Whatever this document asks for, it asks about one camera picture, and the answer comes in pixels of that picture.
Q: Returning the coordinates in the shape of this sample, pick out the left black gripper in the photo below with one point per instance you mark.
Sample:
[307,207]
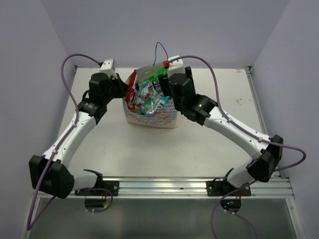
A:
[122,86]

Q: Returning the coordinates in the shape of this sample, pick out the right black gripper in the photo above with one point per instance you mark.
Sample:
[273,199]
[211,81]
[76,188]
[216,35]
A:
[163,78]

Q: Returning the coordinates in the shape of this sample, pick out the green Chuba cassava chips bag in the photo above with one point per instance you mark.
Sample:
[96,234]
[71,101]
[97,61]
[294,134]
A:
[156,75]

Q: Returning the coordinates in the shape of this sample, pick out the red Chuba chips bag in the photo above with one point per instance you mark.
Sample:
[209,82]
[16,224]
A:
[131,91]

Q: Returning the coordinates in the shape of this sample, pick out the Fox's candy packet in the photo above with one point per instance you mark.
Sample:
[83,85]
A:
[149,100]

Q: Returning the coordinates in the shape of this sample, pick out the checkered paper bag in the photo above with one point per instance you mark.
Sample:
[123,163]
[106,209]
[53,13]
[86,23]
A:
[166,117]

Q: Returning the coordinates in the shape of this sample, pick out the blue snack packet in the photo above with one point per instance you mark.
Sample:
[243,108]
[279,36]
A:
[157,87]

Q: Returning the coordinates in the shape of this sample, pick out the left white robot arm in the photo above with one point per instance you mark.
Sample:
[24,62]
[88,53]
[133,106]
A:
[49,172]

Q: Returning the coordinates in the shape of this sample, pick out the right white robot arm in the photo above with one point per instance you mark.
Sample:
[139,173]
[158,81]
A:
[263,150]

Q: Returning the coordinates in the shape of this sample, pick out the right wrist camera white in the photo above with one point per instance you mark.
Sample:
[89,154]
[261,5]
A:
[174,66]

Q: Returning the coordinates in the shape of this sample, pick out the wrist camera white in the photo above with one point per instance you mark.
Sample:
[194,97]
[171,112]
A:
[108,67]
[174,66]

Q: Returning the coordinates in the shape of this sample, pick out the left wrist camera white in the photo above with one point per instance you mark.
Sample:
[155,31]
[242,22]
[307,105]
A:
[108,67]

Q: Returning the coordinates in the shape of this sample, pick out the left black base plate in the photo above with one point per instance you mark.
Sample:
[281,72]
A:
[104,188]

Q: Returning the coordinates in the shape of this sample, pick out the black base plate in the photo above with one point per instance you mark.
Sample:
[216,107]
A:
[218,187]
[104,188]

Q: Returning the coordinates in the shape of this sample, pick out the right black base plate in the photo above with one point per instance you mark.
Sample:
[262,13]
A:
[218,187]

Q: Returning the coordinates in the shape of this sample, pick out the aluminium mounting rail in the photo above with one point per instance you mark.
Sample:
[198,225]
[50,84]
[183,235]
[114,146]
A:
[193,188]

